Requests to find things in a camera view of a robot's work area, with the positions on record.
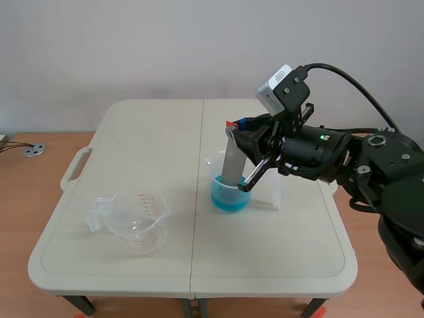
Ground black table leg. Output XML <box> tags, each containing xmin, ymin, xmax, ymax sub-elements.
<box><xmin>60</xmin><ymin>294</ymin><xmax>95</xmax><ymax>318</ymax></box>
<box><xmin>176</xmin><ymin>296</ymin><xmax>210</xmax><ymax>318</ymax></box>
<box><xmin>299</xmin><ymin>296</ymin><xmax>329</xmax><ymax>318</ymax></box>

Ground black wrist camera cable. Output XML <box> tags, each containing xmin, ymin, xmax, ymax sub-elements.
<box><xmin>301</xmin><ymin>62</ymin><xmax>403</xmax><ymax>134</ymax></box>

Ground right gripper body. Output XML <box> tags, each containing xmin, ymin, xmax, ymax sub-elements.
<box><xmin>236</xmin><ymin>66</ymin><xmax>351</xmax><ymax>193</ymax></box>

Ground grey metal plate orange handle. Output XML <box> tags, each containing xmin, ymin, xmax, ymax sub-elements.
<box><xmin>221</xmin><ymin>120</ymin><xmax>248</xmax><ymax>188</ymax></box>

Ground thin black cable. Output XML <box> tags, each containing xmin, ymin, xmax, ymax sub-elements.
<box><xmin>0</xmin><ymin>140</ymin><xmax>38</xmax><ymax>148</ymax></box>

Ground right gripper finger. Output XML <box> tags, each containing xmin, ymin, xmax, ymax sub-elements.
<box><xmin>231</xmin><ymin>113</ymin><xmax>278</xmax><ymax>132</ymax></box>
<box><xmin>233</xmin><ymin>127</ymin><xmax>266</xmax><ymax>165</ymax></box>

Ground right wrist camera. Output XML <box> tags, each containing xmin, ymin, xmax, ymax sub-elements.
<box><xmin>254</xmin><ymin>64</ymin><xmax>294</xmax><ymax>118</ymax></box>

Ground clear beaker with blue liquid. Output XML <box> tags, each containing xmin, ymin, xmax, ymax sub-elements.
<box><xmin>204</xmin><ymin>148</ymin><xmax>283</xmax><ymax>214</ymax></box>

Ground empty clear plastic beaker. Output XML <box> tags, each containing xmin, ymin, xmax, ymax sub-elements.
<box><xmin>85</xmin><ymin>185</ymin><xmax>172</xmax><ymax>256</ymax></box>

